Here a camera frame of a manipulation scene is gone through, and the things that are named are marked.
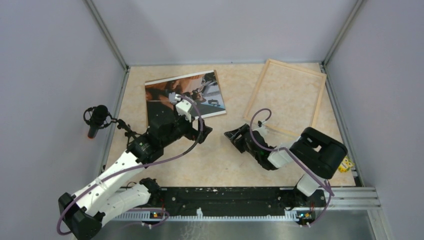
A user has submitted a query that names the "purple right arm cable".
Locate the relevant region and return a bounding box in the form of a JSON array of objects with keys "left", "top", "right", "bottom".
[{"left": 249, "top": 108, "right": 335, "bottom": 227}]

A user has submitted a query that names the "small yellow object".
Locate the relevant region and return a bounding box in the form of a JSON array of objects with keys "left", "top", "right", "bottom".
[{"left": 338, "top": 156, "right": 355, "bottom": 173}]

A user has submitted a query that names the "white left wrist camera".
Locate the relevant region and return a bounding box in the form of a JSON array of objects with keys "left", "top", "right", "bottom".
[{"left": 168, "top": 92, "right": 193, "bottom": 123}]

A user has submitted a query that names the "black microphone on stand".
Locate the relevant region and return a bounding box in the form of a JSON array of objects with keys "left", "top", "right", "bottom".
[{"left": 83, "top": 105, "right": 141, "bottom": 147}]

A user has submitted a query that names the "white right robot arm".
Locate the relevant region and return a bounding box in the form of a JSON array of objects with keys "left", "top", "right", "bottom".
[{"left": 224, "top": 124, "right": 348, "bottom": 206}]

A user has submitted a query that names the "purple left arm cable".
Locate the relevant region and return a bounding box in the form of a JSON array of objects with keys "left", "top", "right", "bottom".
[{"left": 56, "top": 94, "right": 205, "bottom": 236}]

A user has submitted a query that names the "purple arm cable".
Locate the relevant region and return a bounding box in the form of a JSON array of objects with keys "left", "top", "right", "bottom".
[
  {"left": 56, "top": 94, "right": 205, "bottom": 236},
  {"left": 249, "top": 108, "right": 335, "bottom": 227}
]

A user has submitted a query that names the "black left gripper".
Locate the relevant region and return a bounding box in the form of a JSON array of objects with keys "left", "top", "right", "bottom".
[{"left": 161, "top": 103, "right": 212, "bottom": 148}]

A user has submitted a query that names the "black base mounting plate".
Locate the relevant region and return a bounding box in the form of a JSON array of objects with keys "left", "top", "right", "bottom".
[{"left": 143, "top": 187, "right": 327, "bottom": 217}]

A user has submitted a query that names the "aluminium front rail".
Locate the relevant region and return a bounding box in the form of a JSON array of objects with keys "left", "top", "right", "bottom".
[{"left": 115, "top": 187, "right": 381, "bottom": 223}]

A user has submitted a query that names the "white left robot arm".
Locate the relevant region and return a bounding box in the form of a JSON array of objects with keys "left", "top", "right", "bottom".
[{"left": 56, "top": 114, "right": 213, "bottom": 240}]

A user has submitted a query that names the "printed photo on board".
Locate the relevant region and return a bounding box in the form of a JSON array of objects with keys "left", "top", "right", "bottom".
[{"left": 144, "top": 70, "right": 227, "bottom": 125}]

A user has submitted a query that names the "light wooden picture frame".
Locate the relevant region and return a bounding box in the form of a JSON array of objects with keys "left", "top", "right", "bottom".
[{"left": 243, "top": 59, "right": 327, "bottom": 137}]

